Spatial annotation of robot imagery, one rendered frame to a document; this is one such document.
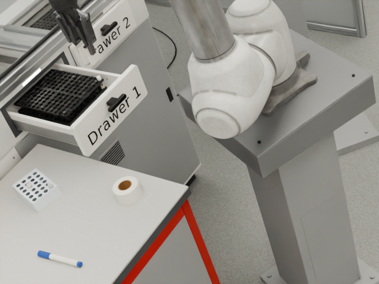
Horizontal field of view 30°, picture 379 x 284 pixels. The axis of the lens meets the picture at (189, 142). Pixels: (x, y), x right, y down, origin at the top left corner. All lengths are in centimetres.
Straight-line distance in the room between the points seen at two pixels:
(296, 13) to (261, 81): 115
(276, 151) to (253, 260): 91
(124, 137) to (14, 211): 66
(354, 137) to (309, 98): 111
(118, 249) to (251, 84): 52
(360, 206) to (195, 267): 92
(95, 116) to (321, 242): 80
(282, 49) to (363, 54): 171
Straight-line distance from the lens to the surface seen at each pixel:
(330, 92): 187
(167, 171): 278
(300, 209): 209
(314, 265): 228
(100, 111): 197
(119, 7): 241
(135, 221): 181
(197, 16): 152
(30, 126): 211
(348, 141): 295
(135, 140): 259
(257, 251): 266
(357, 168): 287
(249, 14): 173
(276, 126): 181
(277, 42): 175
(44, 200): 197
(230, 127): 161
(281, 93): 186
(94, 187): 196
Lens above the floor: 199
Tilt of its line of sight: 38 degrees down
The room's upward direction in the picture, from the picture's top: 20 degrees counter-clockwise
